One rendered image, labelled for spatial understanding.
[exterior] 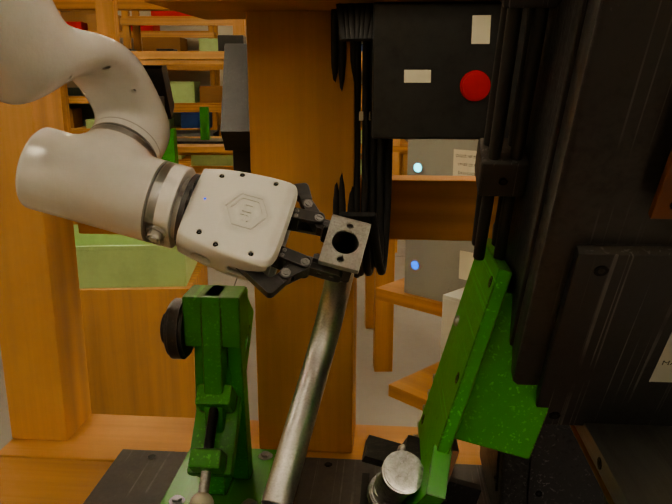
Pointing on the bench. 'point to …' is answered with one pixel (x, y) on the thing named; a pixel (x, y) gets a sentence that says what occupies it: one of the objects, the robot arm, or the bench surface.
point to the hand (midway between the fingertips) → (336, 252)
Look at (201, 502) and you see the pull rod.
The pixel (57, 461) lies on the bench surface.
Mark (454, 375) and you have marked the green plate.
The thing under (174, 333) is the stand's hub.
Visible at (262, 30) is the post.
